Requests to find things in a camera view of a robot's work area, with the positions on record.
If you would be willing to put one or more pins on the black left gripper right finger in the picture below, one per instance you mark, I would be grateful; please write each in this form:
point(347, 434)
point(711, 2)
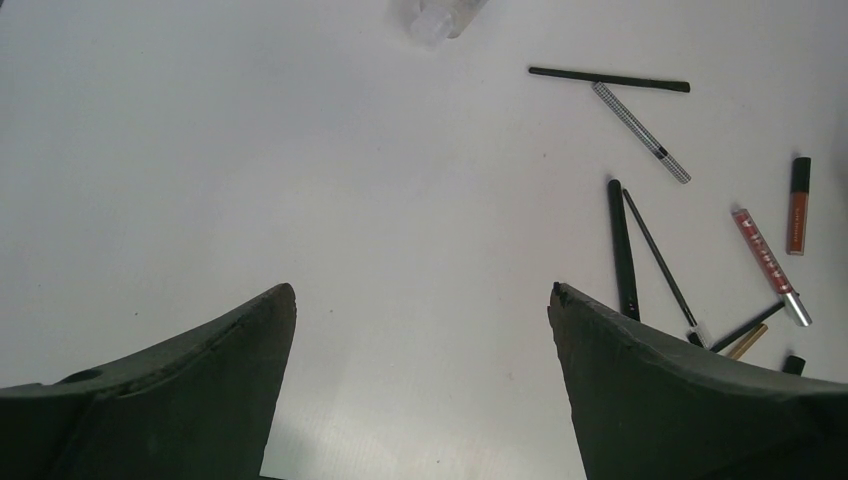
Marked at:
point(647, 405)

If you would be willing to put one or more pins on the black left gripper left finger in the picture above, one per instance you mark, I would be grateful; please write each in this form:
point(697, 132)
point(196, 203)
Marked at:
point(199, 405)

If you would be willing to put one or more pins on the clear plastic bottle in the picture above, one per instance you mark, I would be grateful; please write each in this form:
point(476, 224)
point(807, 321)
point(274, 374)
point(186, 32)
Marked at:
point(432, 23)

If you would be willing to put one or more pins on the thin black angled brush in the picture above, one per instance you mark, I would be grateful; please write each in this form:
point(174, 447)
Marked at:
point(694, 335)

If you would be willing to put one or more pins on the large black powder brush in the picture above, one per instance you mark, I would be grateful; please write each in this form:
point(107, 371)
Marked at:
point(623, 259)

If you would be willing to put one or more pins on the gold slim pencil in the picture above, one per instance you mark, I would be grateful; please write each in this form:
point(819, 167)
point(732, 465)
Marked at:
point(747, 341)

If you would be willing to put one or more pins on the red black liquid lipstick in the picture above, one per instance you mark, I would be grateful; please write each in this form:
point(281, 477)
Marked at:
point(794, 365)

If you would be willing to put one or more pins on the black slim liner brush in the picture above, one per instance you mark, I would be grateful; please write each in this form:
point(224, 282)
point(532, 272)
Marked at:
point(744, 329)

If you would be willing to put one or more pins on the red glitter lip gloss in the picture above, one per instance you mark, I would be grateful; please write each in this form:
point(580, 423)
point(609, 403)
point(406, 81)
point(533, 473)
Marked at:
point(769, 265)

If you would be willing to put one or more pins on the checkered eyeliner pencil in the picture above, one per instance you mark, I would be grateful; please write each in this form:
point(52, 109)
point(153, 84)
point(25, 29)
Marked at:
point(641, 133)

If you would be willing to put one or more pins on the orange-red lip gloss tube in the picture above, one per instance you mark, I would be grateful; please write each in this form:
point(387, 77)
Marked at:
point(798, 205)

